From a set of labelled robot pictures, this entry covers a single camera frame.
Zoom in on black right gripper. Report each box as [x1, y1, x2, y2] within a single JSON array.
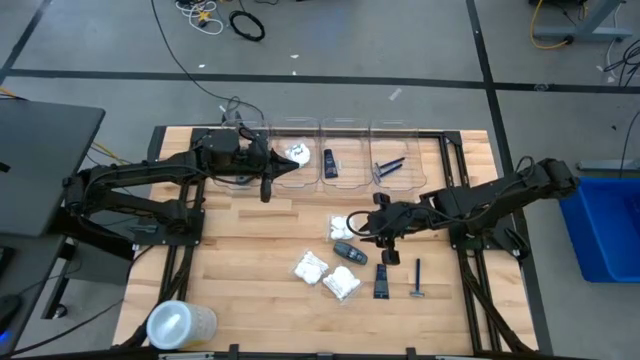
[[358, 192, 426, 266]]

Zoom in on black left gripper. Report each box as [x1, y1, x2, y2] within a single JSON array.
[[242, 130, 300, 204]]

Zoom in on clear vanity pack bag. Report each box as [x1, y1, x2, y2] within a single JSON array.
[[292, 249, 331, 287], [321, 264, 364, 303], [328, 214, 358, 242], [283, 142, 312, 169]]

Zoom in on navy shave butter tube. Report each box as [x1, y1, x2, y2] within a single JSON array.
[[373, 263, 391, 300], [323, 148, 340, 180]]

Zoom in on clear plastic bin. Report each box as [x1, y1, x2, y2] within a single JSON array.
[[368, 118, 428, 194], [213, 117, 274, 195], [269, 116, 322, 196], [319, 117, 372, 194]]

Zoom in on white plastic jar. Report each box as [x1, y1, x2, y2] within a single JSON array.
[[145, 299, 219, 351]]

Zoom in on blue storage tote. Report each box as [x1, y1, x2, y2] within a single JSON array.
[[558, 177, 640, 285]]

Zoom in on black desk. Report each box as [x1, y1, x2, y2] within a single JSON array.
[[0, 98, 107, 239]]

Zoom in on grey desk foot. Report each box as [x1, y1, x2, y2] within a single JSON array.
[[577, 158, 640, 172]]

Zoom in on grey desk base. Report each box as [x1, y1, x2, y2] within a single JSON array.
[[532, 0, 634, 44]]

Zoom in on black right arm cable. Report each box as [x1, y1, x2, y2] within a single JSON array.
[[346, 209, 381, 239]]

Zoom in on black table frame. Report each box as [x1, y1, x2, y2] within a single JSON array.
[[112, 124, 556, 360]]

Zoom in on black coiled cable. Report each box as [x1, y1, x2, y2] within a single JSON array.
[[228, 9, 266, 43]]

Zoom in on black hanging cable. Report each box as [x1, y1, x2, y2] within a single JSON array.
[[149, 0, 266, 119]]

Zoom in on white cable bundle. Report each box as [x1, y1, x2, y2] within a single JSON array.
[[174, 0, 225, 36]]

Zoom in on black cable bundle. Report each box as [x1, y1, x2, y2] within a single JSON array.
[[602, 39, 640, 86]]

